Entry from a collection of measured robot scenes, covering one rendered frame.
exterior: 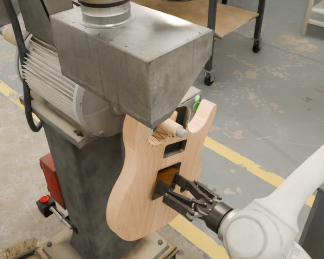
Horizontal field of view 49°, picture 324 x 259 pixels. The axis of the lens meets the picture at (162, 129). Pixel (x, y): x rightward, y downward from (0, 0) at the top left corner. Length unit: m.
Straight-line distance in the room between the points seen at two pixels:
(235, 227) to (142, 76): 0.31
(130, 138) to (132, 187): 0.14
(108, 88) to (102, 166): 0.64
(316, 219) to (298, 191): 1.00
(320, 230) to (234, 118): 1.52
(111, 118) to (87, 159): 0.29
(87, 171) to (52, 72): 0.40
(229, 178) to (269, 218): 1.83
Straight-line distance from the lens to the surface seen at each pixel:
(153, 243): 1.82
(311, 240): 1.85
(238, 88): 3.45
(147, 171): 0.92
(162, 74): 0.64
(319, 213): 1.71
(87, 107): 0.96
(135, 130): 0.82
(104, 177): 1.38
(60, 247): 1.88
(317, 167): 0.78
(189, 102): 1.24
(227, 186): 2.47
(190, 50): 0.67
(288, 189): 0.74
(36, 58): 1.13
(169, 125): 0.88
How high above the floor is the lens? 1.81
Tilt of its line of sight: 39 degrees down
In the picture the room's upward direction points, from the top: 1 degrees counter-clockwise
